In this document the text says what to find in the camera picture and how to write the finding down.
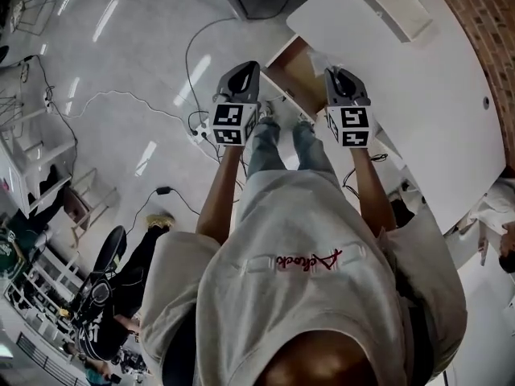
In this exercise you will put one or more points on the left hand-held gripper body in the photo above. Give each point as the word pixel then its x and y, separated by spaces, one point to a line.
pixel 229 119

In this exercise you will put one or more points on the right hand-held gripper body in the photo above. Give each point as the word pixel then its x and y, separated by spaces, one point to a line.
pixel 354 127

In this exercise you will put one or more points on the white drawer with brown inside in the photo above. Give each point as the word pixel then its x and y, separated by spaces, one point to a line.
pixel 293 71

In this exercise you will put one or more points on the person's left forearm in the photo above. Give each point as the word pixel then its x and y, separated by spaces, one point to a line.
pixel 217 199

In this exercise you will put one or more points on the person's right forearm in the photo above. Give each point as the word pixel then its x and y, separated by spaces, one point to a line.
pixel 370 191

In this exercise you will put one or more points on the white power strip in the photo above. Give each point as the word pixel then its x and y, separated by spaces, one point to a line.
pixel 201 133
pixel 48 99

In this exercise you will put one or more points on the person's left white shoe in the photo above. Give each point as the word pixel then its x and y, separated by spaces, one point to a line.
pixel 270 109

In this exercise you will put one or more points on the person's white shoe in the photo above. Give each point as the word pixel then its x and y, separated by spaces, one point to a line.
pixel 270 109
pixel 305 121

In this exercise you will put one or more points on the person's blue jeans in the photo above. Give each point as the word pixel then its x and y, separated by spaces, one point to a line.
pixel 263 151

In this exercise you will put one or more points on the person's right white shoe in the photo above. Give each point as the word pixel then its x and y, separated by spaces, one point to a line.
pixel 305 121

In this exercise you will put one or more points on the white curved desk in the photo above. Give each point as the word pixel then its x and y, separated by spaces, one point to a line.
pixel 422 95

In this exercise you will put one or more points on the white flat box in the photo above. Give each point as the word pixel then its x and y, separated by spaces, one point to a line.
pixel 394 10

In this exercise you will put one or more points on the black power adapter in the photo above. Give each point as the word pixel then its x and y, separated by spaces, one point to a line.
pixel 163 190

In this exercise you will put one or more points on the black swivel stool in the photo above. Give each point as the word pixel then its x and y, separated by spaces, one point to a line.
pixel 112 247

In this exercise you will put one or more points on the person's grey t-shirt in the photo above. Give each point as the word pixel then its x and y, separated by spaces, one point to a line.
pixel 301 316

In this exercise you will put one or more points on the white table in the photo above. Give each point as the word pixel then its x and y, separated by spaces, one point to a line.
pixel 16 175

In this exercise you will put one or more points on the white metal rack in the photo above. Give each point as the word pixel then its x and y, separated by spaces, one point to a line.
pixel 40 296

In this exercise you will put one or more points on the wooden frame stool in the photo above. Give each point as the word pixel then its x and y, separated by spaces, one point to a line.
pixel 76 209

